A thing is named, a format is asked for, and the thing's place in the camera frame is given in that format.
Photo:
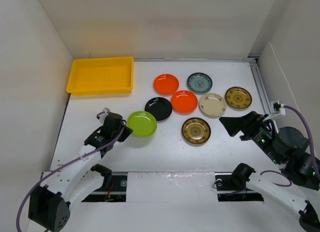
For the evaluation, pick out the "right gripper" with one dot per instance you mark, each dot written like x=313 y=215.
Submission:
x=233 y=124

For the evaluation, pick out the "green plate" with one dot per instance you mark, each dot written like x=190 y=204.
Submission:
x=142 y=123

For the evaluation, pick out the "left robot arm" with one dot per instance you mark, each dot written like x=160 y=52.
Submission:
x=55 y=196

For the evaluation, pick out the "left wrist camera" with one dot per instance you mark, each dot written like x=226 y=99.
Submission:
x=111 y=123

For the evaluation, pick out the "cream floral plate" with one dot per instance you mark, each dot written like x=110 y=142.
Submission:
x=212 y=104

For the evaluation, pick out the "yellow brown plate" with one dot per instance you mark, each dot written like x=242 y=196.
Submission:
x=196 y=131
x=238 y=98

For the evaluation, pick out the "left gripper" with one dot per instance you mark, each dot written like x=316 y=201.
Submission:
x=126 y=133

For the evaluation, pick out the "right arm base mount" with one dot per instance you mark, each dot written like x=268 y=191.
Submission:
x=227 y=191

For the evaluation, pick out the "yellow plastic bin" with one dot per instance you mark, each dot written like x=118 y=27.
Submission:
x=101 y=76

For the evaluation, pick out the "black plate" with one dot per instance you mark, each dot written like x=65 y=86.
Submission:
x=159 y=107

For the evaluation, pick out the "yellow brown plate front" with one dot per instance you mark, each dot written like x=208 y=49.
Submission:
x=196 y=131

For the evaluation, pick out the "aluminium rail right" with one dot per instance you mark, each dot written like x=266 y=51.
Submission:
x=264 y=100

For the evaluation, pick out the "blue patterned plate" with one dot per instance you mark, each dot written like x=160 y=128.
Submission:
x=199 y=83

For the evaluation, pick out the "orange plate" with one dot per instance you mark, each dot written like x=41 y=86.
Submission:
x=166 y=84
x=184 y=101

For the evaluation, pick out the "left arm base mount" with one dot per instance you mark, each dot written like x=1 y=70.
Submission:
x=113 y=191

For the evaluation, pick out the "yellow brown plate right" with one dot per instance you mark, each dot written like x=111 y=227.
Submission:
x=238 y=98

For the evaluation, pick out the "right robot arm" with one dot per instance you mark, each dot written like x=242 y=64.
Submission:
x=287 y=148

